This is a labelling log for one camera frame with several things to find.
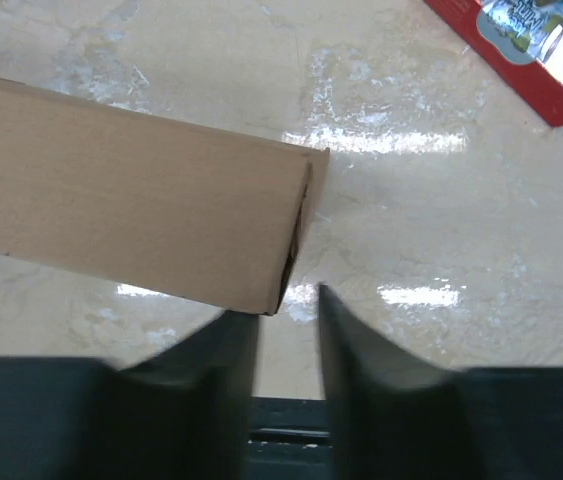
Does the brown cardboard box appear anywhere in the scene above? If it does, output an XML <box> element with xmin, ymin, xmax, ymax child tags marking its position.
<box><xmin>0</xmin><ymin>79</ymin><xmax>330</xmax><ymax>315</ymax></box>

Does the red toothpaste box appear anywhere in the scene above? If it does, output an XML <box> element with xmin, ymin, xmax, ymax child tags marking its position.
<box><xmin>426</xmin><ymin>0</ymin><xmax>563</xmax><ymax>127</ymax></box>

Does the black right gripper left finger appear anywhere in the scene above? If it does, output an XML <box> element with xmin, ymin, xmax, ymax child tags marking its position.
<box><xmin>0</xmin><ymin>311</ymin><xmax>260</xmax><ymax>479</ymax></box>

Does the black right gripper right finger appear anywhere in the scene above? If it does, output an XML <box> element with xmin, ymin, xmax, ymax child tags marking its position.
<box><xmin>317</xmin><ymin>286</ymin><xmax>563</xmax><ymax>479</ymax></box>

